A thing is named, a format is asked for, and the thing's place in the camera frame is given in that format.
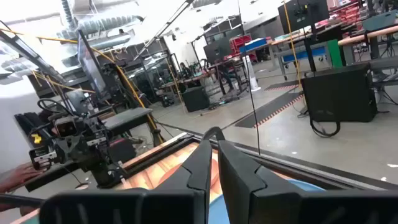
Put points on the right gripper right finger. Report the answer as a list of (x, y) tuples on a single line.
[(280, 208)]

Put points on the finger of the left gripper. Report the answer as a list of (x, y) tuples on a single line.
[(82, 148), (69, 151)]

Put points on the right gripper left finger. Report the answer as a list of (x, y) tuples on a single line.
[(140, 208)]

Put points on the opaque peach plastic plate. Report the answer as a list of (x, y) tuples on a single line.
[(214, 174)]

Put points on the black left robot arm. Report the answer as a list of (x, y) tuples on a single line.
[(99, 174)]

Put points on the person's hand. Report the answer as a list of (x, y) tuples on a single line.
[(18, 175)]

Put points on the black desk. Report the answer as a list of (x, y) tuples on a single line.
[(127, 118)]

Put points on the opaque blue plastic plate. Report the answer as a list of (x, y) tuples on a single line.
[(217, 214)]

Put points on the black hazard-striped floor mat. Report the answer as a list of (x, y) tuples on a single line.
[(267, 110), (281, 85)]

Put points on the small black equipment box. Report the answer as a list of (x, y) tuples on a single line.
[(196, 99)]

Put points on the person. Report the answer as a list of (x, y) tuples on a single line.
[(185, 71)]

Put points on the black computer case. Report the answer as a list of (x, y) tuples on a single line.
[(339, 93)]

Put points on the white tower fan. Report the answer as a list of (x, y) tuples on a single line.
[(251, 77)]

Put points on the green table panel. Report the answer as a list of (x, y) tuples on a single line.
[(335, 53)]

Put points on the blue topped table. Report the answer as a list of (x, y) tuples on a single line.
[(253, 44)]

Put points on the black computer monitor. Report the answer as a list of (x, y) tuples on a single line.
[(311, 18), (217, 49)]

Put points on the red storage bins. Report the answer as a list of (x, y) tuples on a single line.
[(241, 42)]

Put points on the wooden top workbench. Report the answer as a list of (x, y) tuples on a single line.
[(367, 35)]

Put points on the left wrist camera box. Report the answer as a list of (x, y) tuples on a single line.
[(65, 127)]

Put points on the black aluminium table frame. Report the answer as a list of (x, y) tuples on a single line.
[(311, 170)]

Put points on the silver ventilation duct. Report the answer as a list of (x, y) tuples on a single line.
[(109, 23)]

